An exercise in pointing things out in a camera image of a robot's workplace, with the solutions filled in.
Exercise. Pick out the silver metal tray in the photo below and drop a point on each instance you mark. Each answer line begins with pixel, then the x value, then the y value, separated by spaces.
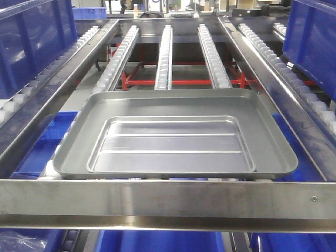
pixel 223 133

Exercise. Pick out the centre white roller track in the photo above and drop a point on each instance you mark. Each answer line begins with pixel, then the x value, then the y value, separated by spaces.
pixel 163 79

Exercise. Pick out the white roller track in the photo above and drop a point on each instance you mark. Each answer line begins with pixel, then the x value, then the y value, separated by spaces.
pixel 113 71
pixel 163 79
pixel 215 67

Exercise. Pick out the right white roller track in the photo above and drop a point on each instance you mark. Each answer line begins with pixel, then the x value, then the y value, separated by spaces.
pixel 215 67

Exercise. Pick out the left white roller track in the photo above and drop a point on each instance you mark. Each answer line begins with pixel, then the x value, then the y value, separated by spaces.
pixel 113 71

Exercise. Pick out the blue bin lower centre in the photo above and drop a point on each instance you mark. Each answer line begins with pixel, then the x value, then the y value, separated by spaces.
pixel 158 240

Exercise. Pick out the blue bin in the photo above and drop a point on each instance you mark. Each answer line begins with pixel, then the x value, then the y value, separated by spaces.
pixel 158 240
pixel 33 35
pixel 31 239
pixel 310 41
pixel 292 242

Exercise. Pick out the far left roller track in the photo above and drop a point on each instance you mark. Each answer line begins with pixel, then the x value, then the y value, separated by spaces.
pixel 11 106

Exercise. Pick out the blue bin lower right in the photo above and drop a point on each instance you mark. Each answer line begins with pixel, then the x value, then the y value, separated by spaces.
pixel 292 242

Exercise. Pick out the far right roller track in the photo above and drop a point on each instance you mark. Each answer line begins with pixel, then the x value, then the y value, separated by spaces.
pixel 319 107

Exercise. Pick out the blue bin upper left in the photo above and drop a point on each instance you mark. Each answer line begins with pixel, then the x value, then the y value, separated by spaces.
pixel 33 35

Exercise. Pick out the blue bin upper right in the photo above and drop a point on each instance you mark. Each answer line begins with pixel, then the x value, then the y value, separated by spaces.
pixel 310 41

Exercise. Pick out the blue bin lower left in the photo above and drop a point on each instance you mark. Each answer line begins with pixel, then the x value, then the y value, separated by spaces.
pixel 31 239

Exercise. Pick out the red metal cart frame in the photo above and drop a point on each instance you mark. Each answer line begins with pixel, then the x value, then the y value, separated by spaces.
pixel 189 69

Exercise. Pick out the steel front rack rail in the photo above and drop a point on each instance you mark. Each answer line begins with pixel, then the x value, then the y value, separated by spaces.
pixel 162 204

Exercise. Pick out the right steel divider rail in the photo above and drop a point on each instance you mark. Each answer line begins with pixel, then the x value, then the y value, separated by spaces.
pixel 311 131

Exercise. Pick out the steel divider rail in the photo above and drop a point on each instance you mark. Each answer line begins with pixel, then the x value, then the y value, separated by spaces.
pixel 25 126
pixel 311 131

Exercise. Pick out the left steel divider rail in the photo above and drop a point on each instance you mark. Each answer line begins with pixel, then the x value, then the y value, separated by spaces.
pixel 25 126

